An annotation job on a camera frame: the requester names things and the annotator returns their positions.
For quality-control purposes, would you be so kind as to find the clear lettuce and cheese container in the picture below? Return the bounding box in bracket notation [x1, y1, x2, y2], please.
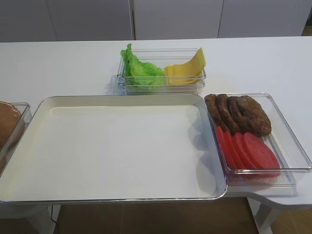
[116, 48, 206, 95]

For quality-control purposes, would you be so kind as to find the green lettuce leaf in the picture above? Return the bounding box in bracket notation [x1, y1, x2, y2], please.
[120, 43, 166, 85]

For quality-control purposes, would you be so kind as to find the yellow cheese slices stack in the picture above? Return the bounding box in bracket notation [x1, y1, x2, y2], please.
[164, 47, 206, 85]

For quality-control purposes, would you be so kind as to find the leftmost brown meat patty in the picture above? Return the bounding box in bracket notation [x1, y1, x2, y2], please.
[204, 94, 230, 132]

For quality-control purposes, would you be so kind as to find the brown meat patty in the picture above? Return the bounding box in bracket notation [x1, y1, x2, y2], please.
[227, 97, 258, 136]
[204, 94, 230, 132]
[237, 95, 272, 137]
[215, 94, 242, 135]

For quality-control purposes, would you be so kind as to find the leftmost red tomato slice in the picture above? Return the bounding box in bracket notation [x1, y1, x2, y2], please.
[216, 126, 237, 169]

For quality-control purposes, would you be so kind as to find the red tomato slice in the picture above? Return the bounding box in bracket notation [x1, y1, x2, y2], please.
[216, 126, 237, 169]
[223, 132, 246, 169]
[242, 133, 280, 169]
[232, 132, 259, 169]

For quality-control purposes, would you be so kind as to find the large silver metal tray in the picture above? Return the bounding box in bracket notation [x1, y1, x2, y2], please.
[0, 94, 227, 203]

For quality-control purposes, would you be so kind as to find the front brown meat patty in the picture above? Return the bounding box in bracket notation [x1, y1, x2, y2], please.
[237, 95, 272, 137]

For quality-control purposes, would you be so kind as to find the clear patty and tomato container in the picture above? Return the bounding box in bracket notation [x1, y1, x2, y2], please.
[209, 93, 312, 197]

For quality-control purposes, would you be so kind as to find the front red tomato slice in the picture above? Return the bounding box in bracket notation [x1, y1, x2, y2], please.
[242, 133, 280, 169]

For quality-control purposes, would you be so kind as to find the clear bun container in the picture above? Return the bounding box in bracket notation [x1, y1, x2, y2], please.
[0, 103, 32, 172]

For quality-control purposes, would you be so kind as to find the brown burger bun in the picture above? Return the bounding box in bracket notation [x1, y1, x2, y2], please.
[0, 101, 22, 149]

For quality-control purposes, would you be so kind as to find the white table leg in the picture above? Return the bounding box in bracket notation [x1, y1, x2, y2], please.
[247, 198, 281, 234]

